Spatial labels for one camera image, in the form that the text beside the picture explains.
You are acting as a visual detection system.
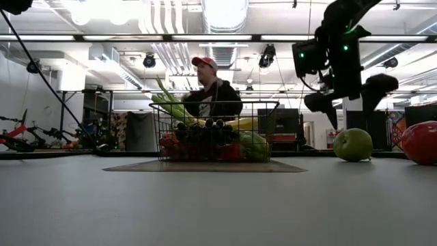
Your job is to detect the pink red round toy fruit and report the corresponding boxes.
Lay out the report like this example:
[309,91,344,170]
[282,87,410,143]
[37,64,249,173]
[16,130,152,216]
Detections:
[401,120,437,166]

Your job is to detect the metal wire basket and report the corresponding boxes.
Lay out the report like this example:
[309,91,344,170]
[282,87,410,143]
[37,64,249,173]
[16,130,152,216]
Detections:
[149,100,281,163]

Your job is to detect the black table edge rail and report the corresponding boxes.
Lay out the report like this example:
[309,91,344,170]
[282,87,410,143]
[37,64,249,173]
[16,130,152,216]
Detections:
[0,150,409,161]

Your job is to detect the red toy grape bunch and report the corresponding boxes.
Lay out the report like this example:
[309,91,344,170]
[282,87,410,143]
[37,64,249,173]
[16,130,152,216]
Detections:
[158,132,182,160]

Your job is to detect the silver ventilation duct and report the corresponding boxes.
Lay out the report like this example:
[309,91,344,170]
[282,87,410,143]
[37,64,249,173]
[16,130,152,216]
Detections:
[201,0,250,69]

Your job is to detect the black shelving rack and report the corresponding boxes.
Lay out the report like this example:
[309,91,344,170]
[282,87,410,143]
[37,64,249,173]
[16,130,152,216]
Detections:
[56,88,115,151]

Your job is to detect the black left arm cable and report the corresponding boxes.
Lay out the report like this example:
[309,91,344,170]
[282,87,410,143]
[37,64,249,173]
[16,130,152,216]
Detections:
[0,9,102,151]

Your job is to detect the black overhead frame bar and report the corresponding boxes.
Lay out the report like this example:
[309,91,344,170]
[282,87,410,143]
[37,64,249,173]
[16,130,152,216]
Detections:
[0,33,437,43]

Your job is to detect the black ceiling spotlight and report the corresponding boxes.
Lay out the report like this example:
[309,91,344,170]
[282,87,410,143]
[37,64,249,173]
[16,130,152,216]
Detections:
[142,53,157,68]
[26,58,42,75]
[258,43,277,68]
[382,56,399,69]

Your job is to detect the black background cabinet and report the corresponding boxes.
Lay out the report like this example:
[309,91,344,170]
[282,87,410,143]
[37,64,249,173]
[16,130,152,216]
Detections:
[257,108,305,151]

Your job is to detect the red black background machine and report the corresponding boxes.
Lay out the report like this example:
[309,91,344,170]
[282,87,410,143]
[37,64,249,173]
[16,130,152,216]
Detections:
[0,109,35,153]

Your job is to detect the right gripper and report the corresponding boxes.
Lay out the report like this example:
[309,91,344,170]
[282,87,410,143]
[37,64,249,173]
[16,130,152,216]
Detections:
[303,25,399,131]

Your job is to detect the black toy grape bunch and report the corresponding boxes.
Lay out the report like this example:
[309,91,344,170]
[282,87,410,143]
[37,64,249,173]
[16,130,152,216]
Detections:
[175,118,240,151]

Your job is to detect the green toy spring onion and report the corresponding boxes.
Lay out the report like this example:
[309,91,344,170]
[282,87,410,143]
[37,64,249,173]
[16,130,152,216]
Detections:
[151,75,206,127]

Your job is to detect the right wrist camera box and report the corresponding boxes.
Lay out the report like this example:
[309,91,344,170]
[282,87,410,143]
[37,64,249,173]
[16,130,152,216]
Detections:
[292,38,325,79]

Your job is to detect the green toy apple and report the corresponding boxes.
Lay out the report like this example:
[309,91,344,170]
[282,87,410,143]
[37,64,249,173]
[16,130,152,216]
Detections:
[333,127,374,163]

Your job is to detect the person with cap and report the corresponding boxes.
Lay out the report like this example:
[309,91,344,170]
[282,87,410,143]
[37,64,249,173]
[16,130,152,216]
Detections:
[182,56,244,122]

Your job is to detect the green toy lettuce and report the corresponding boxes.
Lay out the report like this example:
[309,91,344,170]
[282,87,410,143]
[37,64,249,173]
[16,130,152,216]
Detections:
[237,131,270,162]

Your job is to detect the beige woven placemat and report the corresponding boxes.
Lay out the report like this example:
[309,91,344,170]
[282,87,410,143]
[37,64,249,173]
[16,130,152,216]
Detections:
[102,159,308,174]

